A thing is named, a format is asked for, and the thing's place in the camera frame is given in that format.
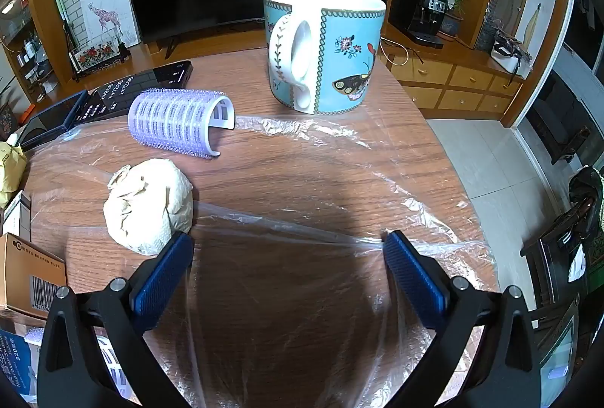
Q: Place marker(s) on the framed red flower picture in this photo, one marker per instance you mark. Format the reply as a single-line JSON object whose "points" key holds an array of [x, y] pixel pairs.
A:
{"points": [[94, 56]]}

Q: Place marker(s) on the wooden drawer sideboard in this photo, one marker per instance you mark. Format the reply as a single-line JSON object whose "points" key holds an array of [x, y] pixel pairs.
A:
{"points": [[467, 80]]}

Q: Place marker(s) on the giraffe drawing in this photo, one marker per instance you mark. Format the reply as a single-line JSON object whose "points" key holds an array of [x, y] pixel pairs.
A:
{"points": [[106, 19]]}

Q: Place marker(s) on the wooden display shelf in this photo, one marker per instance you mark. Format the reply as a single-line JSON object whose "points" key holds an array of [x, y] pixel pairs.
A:
{"points": [[28, 44]]}

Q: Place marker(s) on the clear plastic table cover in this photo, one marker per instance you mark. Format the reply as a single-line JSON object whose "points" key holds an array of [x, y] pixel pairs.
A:
{"points": [[306, 129]]}

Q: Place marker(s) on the blue butterfly mug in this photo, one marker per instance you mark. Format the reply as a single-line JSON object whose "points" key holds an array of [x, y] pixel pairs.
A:
{"points": [[339, 59]]}

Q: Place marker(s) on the black coffee machine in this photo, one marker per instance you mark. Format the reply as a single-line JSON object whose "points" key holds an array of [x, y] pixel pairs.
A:
{"points": [[432, 11]]}

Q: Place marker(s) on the black armchair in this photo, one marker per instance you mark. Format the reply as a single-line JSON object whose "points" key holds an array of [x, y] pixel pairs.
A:
{"points": [[557, 129]]}

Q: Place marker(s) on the paper ball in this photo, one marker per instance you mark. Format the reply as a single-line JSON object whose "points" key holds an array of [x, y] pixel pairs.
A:
{"points": [[146, 205]]}

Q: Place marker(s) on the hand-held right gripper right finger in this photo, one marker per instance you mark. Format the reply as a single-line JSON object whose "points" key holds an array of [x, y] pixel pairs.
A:
{"points": [[415, 280]]}

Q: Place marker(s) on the yellow bag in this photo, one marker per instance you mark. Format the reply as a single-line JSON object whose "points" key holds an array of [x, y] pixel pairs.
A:
{"points": [[12, 172]]}

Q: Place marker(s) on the blue packet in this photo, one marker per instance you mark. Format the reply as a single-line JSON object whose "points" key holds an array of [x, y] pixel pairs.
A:
{"points": [[19, 361]]}

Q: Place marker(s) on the brown cardboard box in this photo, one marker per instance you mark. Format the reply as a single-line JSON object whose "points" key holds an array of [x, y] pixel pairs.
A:
{"points": [[28, 266]]}

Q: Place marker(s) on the dark blue tablet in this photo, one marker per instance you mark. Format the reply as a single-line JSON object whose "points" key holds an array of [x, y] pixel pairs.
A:
{"points": [[52, 120]]}

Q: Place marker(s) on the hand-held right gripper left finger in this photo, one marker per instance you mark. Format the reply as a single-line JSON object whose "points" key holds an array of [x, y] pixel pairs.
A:
{"points": [[163, 280]]}

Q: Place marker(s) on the black flat box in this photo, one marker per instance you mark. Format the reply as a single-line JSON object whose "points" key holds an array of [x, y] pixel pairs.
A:
{"points": [[141, 85]]}

